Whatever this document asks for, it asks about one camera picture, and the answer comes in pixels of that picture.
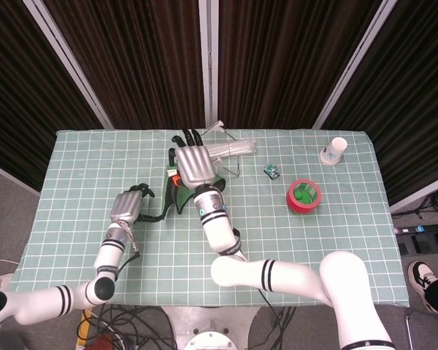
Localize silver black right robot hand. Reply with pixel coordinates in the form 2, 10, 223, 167
171, 128, 220, 193

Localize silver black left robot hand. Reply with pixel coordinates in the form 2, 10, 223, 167
109, 183, 166, 225

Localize green cloth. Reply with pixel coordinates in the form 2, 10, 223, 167
161, 134, 228, 216

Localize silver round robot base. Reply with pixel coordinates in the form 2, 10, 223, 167
159, 305, 264, 350

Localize clear plastic cup sleeve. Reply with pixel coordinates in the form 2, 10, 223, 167
206, 137, 258, 160

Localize green checked tablecloth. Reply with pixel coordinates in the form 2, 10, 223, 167
0, 129, 410, 307

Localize red tape roll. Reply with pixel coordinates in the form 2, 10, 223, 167
285, 179, 321, 215

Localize green plastic block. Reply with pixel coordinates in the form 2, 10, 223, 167
293, 188, 313, 205

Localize yellow object on floor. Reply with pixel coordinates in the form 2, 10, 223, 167
76, 308, 94, 346

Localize red object on floor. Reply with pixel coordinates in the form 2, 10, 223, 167
91, 333, 114, 350

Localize white flower-print paper cup stack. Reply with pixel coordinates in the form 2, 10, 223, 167
318, 136, 348, 166

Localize power strip with numbered switches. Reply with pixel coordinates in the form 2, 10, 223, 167
393, 221, 438, 235

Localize black foot pedal unit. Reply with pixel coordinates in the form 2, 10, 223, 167
397, 231, 438, 256

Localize black and white sneaker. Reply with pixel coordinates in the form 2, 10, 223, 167
407, 260, 438, 303

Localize metal wire stand white clips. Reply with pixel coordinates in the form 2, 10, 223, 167
204, 121, 242, 176

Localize left wrist cable with plug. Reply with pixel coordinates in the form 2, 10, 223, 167
115, 220, 142, 273

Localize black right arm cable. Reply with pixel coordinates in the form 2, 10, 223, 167
230, 226, 282, 322

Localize white partition post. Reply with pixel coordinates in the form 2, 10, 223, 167
312, 0, 399, 129
23, 0, 114, 129
199, 0, 220, 129

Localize white partition base rail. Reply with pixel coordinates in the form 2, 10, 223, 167
0, 158, 41, 196
389, 171, 438, 214

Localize tangled cables under table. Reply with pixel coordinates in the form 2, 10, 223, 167
78, 304, 176, 350

